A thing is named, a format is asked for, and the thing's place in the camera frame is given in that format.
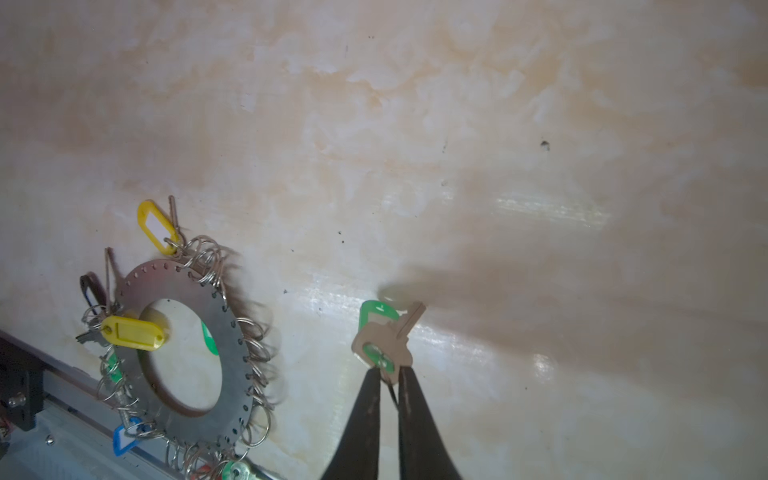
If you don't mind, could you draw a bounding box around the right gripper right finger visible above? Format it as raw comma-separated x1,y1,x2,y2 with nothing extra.
397,367,461,480

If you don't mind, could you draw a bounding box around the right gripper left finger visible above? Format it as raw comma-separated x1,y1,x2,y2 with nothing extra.
321,368,381,480

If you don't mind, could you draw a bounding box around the green tag with silver key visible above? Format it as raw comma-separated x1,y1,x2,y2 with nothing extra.
351,300,426,385

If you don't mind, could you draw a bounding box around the metal ring plate with keyrings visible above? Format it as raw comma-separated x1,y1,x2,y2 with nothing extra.
78,200,274,479

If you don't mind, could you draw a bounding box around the blue key tag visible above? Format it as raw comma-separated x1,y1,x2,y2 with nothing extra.
112,417,143,457

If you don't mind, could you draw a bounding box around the yellow key tag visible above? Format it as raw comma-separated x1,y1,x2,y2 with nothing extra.
100,315,166,351

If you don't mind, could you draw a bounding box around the front aluminium rail base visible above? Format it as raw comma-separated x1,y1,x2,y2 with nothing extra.
1,333,181,479

